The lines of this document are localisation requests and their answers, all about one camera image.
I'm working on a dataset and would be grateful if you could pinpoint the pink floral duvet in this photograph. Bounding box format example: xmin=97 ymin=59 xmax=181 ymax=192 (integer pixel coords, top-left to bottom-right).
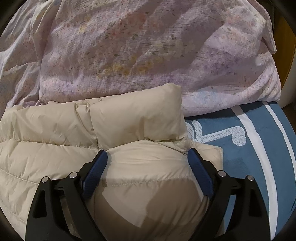
xmin=1 ymin=1 xmax=281 ymax=116

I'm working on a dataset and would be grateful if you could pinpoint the beige puffer jacket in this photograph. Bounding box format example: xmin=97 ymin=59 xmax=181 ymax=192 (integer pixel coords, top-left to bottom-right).
xmin=0 ymin=82 xmax=224 ymax=241

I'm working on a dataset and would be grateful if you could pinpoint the blue white striped bed sheet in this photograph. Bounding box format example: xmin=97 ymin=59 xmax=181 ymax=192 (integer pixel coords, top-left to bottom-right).
xmin=186 ymin=101 xmax=295 ymax=237

